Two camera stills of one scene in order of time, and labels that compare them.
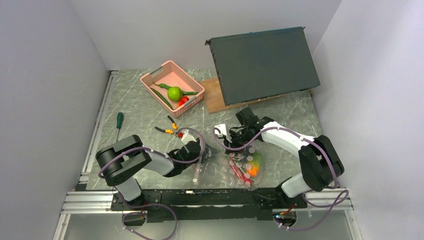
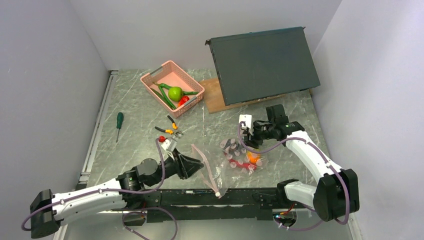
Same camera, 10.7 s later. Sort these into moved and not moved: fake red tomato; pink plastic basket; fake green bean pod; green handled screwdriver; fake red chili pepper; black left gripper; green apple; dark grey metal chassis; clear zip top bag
Moved: black left gripper; fake red chili pepper; clear zip top bag
Not moved: pink plastic basket; dark grey metal chassis; fake green bean pod; fake red tomato; green handled screwdriver; green apple
